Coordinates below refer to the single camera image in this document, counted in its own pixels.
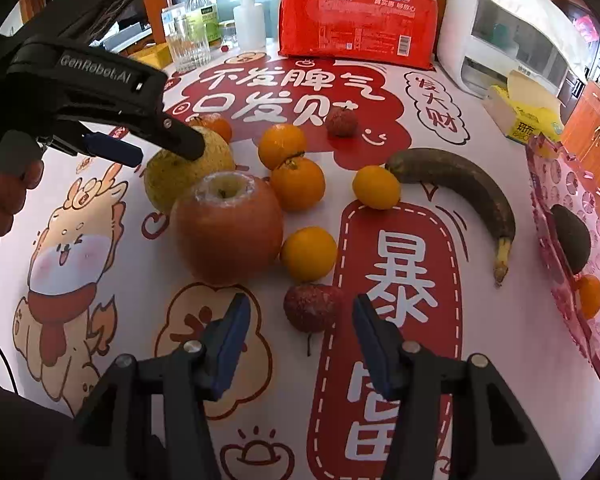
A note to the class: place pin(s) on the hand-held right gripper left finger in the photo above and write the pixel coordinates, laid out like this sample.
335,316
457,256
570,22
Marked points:
232,340

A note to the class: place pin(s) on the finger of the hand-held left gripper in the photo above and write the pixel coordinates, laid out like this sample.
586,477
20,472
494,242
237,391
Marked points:
185,142
115,149

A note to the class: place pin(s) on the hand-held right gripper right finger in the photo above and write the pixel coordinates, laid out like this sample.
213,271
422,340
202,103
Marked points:
375,345

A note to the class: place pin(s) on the orange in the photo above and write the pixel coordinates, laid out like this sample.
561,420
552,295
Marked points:
297,185
282,145
376,187
589,296
309,254
221,127

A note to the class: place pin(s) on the yellow-green pear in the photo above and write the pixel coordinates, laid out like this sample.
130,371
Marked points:
180,182

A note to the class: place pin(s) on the red apple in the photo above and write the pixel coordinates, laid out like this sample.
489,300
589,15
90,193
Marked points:
225,235

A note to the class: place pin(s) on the person's left hand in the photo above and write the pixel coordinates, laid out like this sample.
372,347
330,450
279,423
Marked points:
0,205

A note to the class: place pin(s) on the clear drinking glass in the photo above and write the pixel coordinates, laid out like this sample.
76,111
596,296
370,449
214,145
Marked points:
190,50

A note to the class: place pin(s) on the printed red white tablecloth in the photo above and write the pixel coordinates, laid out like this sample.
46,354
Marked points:
480,335

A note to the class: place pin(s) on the small glass jar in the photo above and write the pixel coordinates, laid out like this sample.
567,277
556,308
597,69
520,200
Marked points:
228,37

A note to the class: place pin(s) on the clear plastic bottle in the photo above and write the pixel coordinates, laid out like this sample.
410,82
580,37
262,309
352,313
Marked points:
204,20

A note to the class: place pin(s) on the white squeeze bottle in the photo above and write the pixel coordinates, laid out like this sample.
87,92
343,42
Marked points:
250,22

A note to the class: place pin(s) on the dark overripe banana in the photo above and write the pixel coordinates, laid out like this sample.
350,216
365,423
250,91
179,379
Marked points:
455,175

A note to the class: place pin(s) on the dark avocado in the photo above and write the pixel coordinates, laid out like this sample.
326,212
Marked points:
572,237

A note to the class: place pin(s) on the yellow tissue box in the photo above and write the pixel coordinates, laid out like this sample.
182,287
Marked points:
520,115

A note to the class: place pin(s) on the white countertop cabinet appliance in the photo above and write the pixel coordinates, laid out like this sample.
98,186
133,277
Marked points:
455,45

